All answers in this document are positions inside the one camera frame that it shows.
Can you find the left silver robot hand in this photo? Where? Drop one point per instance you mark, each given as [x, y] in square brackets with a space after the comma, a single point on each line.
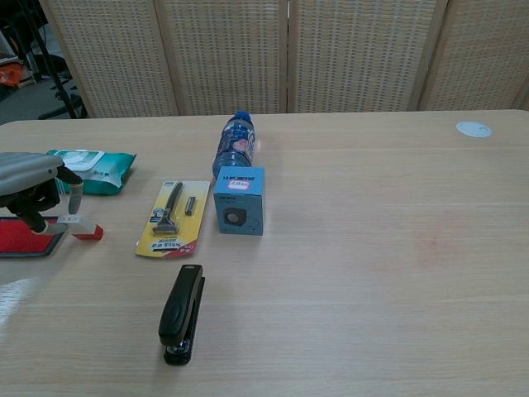
[25, 173]

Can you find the red tray with clear wall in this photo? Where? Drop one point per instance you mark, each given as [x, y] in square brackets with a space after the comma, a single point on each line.
[16, 240]

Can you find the green wet wipes pack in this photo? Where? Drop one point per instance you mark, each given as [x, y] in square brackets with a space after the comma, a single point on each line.
[108, 173]

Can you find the black tripod stand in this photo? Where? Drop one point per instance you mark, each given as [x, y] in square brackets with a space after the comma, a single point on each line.
[68, 100]

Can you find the orange background object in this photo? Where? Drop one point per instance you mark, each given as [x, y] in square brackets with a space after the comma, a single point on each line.
[10, 76]

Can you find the wooden rattan screen panel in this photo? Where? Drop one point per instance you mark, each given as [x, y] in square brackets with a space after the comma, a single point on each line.
[120, 58]
[479, 54]
[355, 54]
[223, 54]

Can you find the yellow razor blister pack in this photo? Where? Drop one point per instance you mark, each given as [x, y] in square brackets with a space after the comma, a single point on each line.
[165, 245]

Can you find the black stapler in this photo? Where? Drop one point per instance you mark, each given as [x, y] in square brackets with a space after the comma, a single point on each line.
[177, 314]

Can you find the blue plastic water bottle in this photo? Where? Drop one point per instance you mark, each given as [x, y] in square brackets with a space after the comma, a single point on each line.
[235, 142]

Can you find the blue speaker box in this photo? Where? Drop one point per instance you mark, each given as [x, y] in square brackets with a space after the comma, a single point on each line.
[239, 207]

